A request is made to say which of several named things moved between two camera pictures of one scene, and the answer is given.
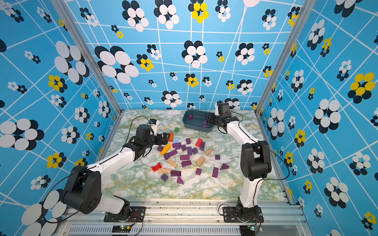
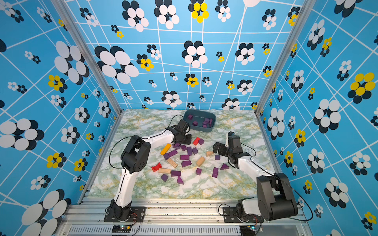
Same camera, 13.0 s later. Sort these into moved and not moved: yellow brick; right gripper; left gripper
Moved: left gripper; right gripper
Not moved: yellow brick
